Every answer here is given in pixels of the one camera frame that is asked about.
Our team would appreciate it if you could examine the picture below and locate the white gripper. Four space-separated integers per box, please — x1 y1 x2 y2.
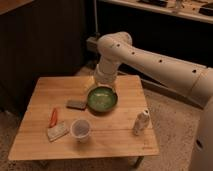
94 66 117 93

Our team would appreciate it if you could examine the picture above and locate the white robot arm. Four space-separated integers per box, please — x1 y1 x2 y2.
94 32 213 171

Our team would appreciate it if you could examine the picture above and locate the green ceramic bowl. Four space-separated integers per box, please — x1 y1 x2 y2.
87 86 118 112

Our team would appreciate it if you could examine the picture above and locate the white small bottle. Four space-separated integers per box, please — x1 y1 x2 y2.
133 110 150 136

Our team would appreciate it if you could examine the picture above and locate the grey baseboard heater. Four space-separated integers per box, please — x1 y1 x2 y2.
86 37 98 53

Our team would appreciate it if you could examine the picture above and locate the wooden table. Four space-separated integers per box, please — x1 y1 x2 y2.
9 76 159 160

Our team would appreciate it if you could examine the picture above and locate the light wooden shelf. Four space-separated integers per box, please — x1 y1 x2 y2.
101 0 213 24

